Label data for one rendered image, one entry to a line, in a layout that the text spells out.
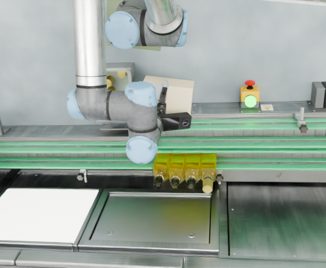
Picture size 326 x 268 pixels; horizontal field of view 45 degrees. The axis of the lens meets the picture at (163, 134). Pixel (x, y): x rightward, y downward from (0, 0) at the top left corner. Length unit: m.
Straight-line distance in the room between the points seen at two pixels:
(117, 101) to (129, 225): 0.61
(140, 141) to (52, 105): 0.91
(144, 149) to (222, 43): 0.74
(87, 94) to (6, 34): 0.87
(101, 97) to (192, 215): 0.66
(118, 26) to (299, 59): 0.72
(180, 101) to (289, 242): 0.59
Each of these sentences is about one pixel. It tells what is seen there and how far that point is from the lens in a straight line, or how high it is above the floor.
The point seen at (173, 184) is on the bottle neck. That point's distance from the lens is 1.38.
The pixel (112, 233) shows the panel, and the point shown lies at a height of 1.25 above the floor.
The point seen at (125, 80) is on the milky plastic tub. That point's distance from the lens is 1.64.
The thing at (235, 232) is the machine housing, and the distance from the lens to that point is 1.44.
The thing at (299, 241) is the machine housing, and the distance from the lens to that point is 1.43.
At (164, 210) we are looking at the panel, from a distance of 1.48.
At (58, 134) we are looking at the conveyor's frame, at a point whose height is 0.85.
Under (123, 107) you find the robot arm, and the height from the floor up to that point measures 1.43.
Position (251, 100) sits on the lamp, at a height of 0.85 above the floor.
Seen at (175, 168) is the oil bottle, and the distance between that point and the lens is 1.44.
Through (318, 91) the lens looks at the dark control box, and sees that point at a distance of 1.59.
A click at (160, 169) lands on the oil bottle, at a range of 1.43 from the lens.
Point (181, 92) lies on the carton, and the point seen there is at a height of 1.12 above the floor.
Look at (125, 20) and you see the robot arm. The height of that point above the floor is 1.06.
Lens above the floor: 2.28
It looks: 62 degrees down
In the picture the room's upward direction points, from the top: 164 degrees counter-clockwise
